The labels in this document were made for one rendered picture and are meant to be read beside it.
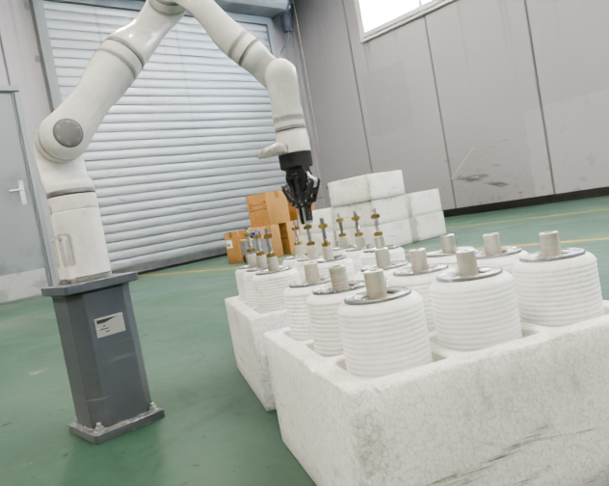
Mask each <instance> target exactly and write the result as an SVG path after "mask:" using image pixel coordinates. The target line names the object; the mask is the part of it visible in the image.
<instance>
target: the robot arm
mask: <svg viewBox="0 0 609 486"><path fill-rule="evenodd" d="M187 11H188V12H189V13H190V14H191V15H192V16H193V17H194V18H195V19H196V20H197V21H198V22H199V23H200V25H201V26H202V27H203V28H204V30H205V31H206V33H207V34H208V35H209V37H210V38H211V40H212V41H213V42H215V44H216V45H217V46H218V47H219V48H220V49H221V50H222V51H223V52H224V53H225V54H226V56H227V57H228V58H230V59H231V60H232V61H234V62H235V63H236V64H237V65H239V66H240V67H241V68H243V69H245V70H246V71H248V72H249V73H250V74H251V75H252V76H253V77H254V78H255V79H256V80H257V81H258V82H259V83H260V84H261V85H263V86H264V87H265V88H266V89H267V90H268V93H269V98H270V101H271V105H272V112H273V122H274V128H275V133H276V143H275V144H273V145H270V146H268V147H266V148H262V149H260V150H259V151H258V152H257V155H258V159H264V158H269V157H273V156H276V155H278V161H279V165H280V169H281V170H282V171H285V172H286V178H285V179H286V184H285V185H284V186H281V191H282V192H283V194H284V196H285V197H286V199H287V200H288V201H289V203H290V205H291V206H295V207H296V208H298V214H299V220H300V224H301V225H304V224H310V223H313V215H312V210H311V206H312V204H313V203H315V202H316V200H317V195H318V190H319V185H320V178H319V177H314V176H313V175H312V171H311V170H310V168H309V167H310V166H312V165H313V160H312V155H311V149H310V143H309V139H308V135H307V132H306V128H305V118H304V113H303V109H302V106H301V102H300V93H299V85H298V77H297V71H296V69H295V67H294V66H293V65H292V64H291V63H290V62H289V61H287V60H285V59H277V58H276V57H274V56H273V55H272V54H271V53H270V52H269V51H268V50H267V48H266V47H265V45H264V44H263V43H262V42H261V41H260V40H258V39H257V38H255V37H254V36H253V35H252V34H250V33H249V32H248V31H247V30H245V29H244V28H243V27H241V26H240V25H239V24H238V23H237V22H235V21H234V20H233V19H232V18H231V17H230V16H229V15H228V14H226V13H225V12H224V11H223V10H222V9H221V8H220V7H219V6H218V5H217V3H216V2H215V1H214V0H146V3H145V5H144V6H143V8H142V10H141V11H140V12H139V14H138V15H137V17H136V18H135V19H134V20H133V21H132V22H131V23H130V24H128V25H126V26H124V27H122V28H119V29H118V30H116V31H115V32H113V33H112V34H111V35H109V36H108V37H107V39H106V40H105V41H104V42H103V43H102V44H101V45H100V46H99V48H98V49H97V50H96V52H95V53H94V54H93V56H92V58H91V59H90V61H89V63H88V65H87V67H86V68H85V71H84V73H83V75H82V77H81V79H80V81H79V83H78V85H77V86H76V88H75V89H74V91H73V92H72V93H71V94H70V95H69V96H68V97H67V98H66V100H65V101H64V102H63V103H62V104H61V105H60V106H59V107H58V108H57V109H56V110H55V111H54V112H53V113H51V114H50V115H49V116H48V117H46V118H45V119H44V120H43V121H42V122H41V124H40V125H39V126H38V127H37V128H36V130H35V132H34V135H33V148H34V154H35V157H36V162H37V166H38V171H39V175H40V182H41V185H42V187H43V189H44V191H45V194H46V198H47V202H48V207H49V212H50V217H51V222H52V227H53V231H54V236H55V237H54V238H52V245H53V250H54V255H55V259H56V264H57V269H58V273H59V278H60V284H61V285H67V284H79V283H83V282H89V281H94V280H98V279H103V278H107V277H111V276H113V275H112V270H111V265H110V260H109V256H108V251H107V246H106V241H105V236H104V230H103V226H102V221H101V216H100V211H99V206H98V201H97V196H96V193H95V187H94V182H93V180H92V179H91V178H90V177H89V175H88V173H87V170H86V165H85V161H84V157H83V153H84V151H85V150H86V149H87V147H88V145H89V143H90V142H91V140H92V138H93V135H94V133H95V131H96V129H97V128H98V127H99V125H100V123H101V122H102V120H103V118H104V117H105V115H106V113H107V112H108V111H109V109H110V108H111V107H112V106H113V105H114V104H115V103H116V102H117V101H118V100H119V99H120V98H121V96H122V95H123V94H124V93H125V92H126V91H127V89H128V88H129V87H130V86H131V84H132V83H133V82H134V80H135V79H136V78H137V76H138V75H139V74H140V72H141V71H142V69H143V68H144V66H145V65H146V62H147V61H148V60H149V58H150V57H151V55H152V54H153V52H154V51H155V49H156V48H157V46H158V44H159V43H160V41H161V40H162V39H163V37H164V36H166V35H167V34H168V32H169V31H170V30H171V28H172V27H173V26H174V25H175V24H176V23H177V22H178V21H179V20H180V19H181V18H182V17H183V15H184V14H185V13H186V12H187ZM311 195H312V197H311ZM292 199H294V201H293V200H292Z"/></svg>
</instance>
